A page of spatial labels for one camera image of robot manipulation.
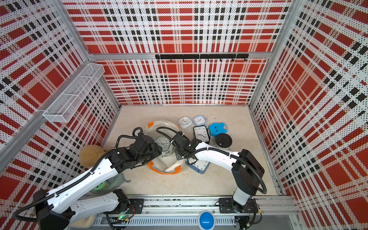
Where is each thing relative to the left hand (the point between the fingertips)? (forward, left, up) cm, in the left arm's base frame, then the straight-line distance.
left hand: (161, 150), depth 76 cm
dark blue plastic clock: (-3, -21, -15) cm, 26 cm away
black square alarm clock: (+21, -23, -16) cm, 35 cm away
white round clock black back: (+13, -37, -13) cm, 41 cm away
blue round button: (-30, -23, -15) cm, 41 cm away
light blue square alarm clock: (+32, -22, -15) cm, 42 cm away
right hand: (+3, -11, -8) cm, 14 cm away
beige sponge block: (-31, +34, -12) cm, 47 cm away
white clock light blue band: (+31, -10, -16) cm, 36 cm away
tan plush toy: (-4, +36, +3) cm, 37 cm away
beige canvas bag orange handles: (+1, -3, -18) cm, 19 cm away
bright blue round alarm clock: (+24, -34, -14) cm, 44 cm away
